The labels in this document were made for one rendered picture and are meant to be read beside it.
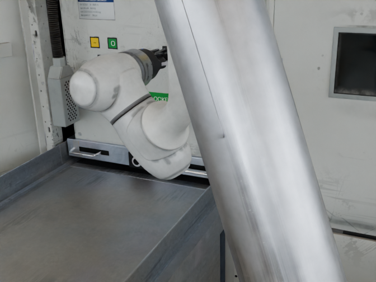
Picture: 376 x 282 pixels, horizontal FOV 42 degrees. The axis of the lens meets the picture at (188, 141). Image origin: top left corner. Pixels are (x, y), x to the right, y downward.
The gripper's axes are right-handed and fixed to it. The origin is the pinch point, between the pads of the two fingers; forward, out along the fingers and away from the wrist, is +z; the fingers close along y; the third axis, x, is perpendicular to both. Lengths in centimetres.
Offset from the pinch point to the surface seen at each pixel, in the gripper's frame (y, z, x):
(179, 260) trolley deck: 16, -35, -38
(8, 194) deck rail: -41, -25, -38
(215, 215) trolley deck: 15.8, -13.5, -38.4
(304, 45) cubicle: 33.8, -2.9, 3.5
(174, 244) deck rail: 14, -33, -36
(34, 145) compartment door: -51, -2, -32
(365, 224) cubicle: 51, -1, -40
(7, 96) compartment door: -53, -8, -15
